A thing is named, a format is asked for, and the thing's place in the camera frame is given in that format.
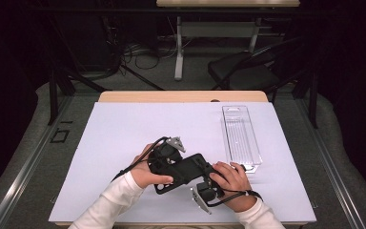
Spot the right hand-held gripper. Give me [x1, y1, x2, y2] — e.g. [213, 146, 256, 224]
[190, 177, 226, 216]

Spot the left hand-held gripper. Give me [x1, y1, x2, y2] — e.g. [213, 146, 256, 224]
[147, 135, 187, 176]

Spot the black phone case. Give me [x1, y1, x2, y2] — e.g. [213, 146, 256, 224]
[153, 153, 218, 196]

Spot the clear plastic container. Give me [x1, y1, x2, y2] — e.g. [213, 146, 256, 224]
[221, 105, 264, 175]

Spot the person's right hand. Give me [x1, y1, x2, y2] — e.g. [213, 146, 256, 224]
[209, 160, 256, 213]

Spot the person's left hand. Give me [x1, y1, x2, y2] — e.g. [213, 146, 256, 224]
[130, 142, 174, 190]

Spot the black folding chair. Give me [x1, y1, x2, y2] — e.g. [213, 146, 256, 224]
[207, 36, 303, 96]

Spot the black metal stand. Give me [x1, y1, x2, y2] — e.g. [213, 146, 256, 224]
[294, 63, 319, 129]
[46, 12, 112, 127]

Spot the desk with white legs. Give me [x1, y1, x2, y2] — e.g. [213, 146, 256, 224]
[156, 0, 301, 81]

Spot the right hand-held gripper black cable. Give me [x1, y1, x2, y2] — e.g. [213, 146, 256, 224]
[207, 189, 264, 208]

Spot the hand-held gripper black cable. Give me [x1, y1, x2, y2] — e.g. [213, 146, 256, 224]
[111, 136, 170, 183]
[207, 189, 264, 208]

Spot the left hand-held gripper black cable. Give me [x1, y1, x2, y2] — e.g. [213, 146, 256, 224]
[111, 136, 170, 183]

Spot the bundle of floor cables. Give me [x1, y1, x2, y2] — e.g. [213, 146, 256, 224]
[120, 39, 180, 72]

